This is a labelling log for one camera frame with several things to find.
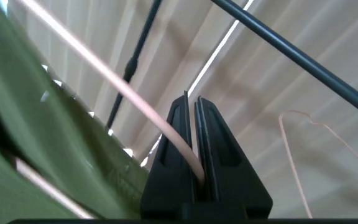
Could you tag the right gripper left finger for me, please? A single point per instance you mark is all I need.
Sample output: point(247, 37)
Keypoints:
point(166, 183)

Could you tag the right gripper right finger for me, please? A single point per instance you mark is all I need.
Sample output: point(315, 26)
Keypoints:
point(235, 186)

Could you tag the green printed shirt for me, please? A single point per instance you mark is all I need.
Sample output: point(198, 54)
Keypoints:
point(26, 118)

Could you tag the beige curtain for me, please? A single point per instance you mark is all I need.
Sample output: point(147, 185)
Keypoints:
point(291, 124)

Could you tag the black clothes rack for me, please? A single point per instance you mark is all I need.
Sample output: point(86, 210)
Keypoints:
point(291, 53)

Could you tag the pink clothes hanger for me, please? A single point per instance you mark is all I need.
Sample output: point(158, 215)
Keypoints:
point(291, 161)
point(110, 77)

